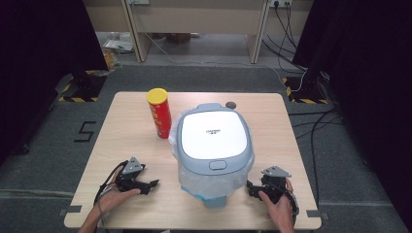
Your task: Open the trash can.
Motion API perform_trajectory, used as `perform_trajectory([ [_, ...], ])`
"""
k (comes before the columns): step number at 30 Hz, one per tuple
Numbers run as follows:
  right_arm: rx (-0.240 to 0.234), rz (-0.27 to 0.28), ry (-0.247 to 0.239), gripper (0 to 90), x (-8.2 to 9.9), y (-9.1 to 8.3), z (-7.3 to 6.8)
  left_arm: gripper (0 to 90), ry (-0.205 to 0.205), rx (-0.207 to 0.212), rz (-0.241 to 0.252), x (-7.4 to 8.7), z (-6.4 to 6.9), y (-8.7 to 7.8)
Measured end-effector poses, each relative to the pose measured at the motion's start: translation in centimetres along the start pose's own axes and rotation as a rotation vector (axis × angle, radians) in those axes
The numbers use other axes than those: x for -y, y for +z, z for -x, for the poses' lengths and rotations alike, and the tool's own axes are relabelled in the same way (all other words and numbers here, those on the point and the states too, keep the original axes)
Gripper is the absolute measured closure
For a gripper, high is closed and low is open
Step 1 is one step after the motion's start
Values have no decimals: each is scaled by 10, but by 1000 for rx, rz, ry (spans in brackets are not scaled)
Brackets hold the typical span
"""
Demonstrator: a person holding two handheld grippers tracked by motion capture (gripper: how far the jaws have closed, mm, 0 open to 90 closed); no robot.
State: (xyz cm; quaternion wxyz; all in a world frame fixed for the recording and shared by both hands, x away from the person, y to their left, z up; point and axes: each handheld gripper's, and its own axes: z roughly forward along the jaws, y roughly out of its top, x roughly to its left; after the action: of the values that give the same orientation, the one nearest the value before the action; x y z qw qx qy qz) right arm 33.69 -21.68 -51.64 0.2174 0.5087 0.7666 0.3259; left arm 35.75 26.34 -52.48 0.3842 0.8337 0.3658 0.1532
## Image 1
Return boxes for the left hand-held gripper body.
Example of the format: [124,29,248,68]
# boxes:
[114,156,148,194]

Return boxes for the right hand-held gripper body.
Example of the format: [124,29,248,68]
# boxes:
[258,165,292,205]

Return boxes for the translucent plastic bin liner bag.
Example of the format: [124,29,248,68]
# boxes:
[168,111,256,202]

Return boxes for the grey-blue trash bin white lid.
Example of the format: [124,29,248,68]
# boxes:
[176,102,256,210]

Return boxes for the red chips can yellow lid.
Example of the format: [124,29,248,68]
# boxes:
[146,87,173,140]

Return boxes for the person's right hand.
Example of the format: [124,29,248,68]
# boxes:
[258,179,295,228]

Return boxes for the person's left hand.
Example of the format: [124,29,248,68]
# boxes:
[95,167,142,216]

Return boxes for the grey tape strip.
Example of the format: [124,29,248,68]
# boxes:
[58,205,83,217]
[305,209,329,221]

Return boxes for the black stand base striped tape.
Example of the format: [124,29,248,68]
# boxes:
[281,71,330,105]
[57,69,109,104]

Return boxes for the pile of bags and papers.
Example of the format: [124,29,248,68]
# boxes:
[96,31,136,71]

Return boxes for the black curtain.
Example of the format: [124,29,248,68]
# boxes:
[292,0,412,231]
[0,0,110,167]

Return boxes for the brown box under desk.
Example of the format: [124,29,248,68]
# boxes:
[166,32,192,44]

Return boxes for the beige wooden desk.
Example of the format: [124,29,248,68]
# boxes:
[82,0,315,65]

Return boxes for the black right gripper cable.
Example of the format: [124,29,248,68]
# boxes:
[285,188,301,226]

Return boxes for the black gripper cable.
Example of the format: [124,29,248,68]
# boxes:
[285,188,301,226]
[93,160,129,225]

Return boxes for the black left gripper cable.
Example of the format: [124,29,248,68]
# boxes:
[93,160,129,225]

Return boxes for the black floor cables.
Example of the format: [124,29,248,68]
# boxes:
[287,106,345,209]

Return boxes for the black cables from socket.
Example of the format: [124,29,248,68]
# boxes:
[261,3,308,74]

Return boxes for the white wall power socket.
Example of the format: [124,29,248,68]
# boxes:
[268,0,293,9]

